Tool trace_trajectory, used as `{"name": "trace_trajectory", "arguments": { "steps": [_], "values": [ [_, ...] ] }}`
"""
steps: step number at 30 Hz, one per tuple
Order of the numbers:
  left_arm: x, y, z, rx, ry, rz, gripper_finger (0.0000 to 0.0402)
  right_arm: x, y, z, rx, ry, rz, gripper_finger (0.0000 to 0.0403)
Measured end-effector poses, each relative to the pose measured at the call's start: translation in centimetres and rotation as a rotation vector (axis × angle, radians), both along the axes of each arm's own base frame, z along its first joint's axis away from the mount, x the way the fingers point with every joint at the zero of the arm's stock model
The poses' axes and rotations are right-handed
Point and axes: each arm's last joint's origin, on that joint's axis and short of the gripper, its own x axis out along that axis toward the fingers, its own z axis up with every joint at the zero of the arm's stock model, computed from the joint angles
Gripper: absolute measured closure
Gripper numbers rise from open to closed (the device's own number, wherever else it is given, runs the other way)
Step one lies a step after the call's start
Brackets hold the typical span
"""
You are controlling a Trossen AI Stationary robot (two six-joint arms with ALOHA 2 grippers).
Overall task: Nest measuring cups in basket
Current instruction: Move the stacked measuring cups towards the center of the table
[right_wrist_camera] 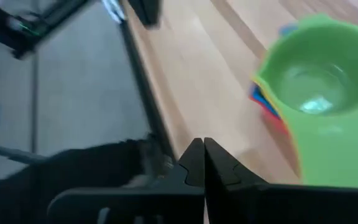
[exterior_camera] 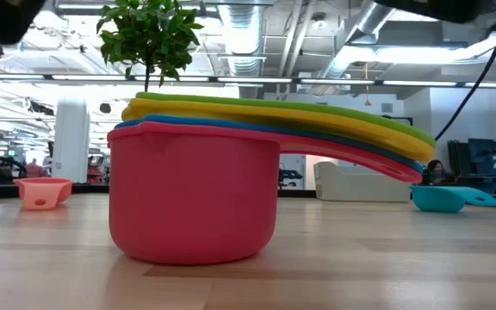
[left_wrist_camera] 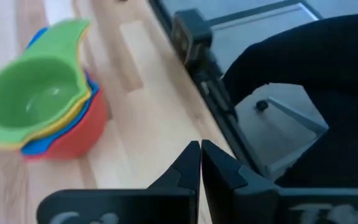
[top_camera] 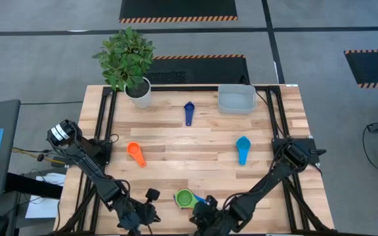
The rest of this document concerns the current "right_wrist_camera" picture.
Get black bulky object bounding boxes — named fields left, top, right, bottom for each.
left=0, top=133, right=174, bottom=224

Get black aluminium table frame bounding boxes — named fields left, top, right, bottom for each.
left=116, top=0, right=180, bottom=162

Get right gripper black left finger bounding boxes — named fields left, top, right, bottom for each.
left=47, top=138, right=205, bottom=224

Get green measuring cup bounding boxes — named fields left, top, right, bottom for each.
left=253, top=14, right=358, bottom=190

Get blue measuring cup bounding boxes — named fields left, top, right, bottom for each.
left=247, top=23, right=358, bottom=189

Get black stand with green light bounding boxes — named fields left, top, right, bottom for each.
left=0, top=0, right=90, bottom=60

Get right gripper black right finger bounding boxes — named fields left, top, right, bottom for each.
left=204, top=137, right=358, bottom=224

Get pink measuring cup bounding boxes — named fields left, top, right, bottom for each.
left=249, top=95, right=291, bottom=137

